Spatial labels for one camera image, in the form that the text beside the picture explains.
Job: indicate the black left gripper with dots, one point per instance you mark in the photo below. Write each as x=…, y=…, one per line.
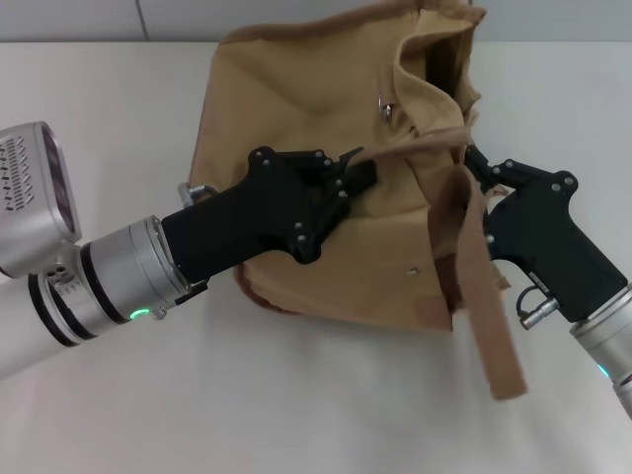
x=247, y=217

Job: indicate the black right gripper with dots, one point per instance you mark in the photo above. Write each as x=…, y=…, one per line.
x=548, y=237

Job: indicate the khaki canvas food bag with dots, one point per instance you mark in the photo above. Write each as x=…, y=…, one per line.
x=296, y=99

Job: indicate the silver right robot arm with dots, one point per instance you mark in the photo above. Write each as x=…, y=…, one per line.
x=607, y=345

